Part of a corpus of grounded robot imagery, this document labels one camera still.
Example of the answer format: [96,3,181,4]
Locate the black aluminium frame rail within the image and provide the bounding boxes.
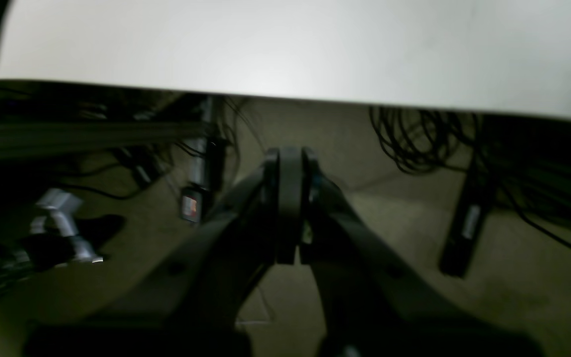
[0,121,215,160]

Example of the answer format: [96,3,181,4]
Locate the black cables on floor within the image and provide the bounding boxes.
[369,107,571,273]

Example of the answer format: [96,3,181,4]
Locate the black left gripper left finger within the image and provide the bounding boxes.
[23,148,280,357]

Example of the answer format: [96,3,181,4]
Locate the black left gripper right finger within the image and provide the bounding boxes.
[278,147,543,357]

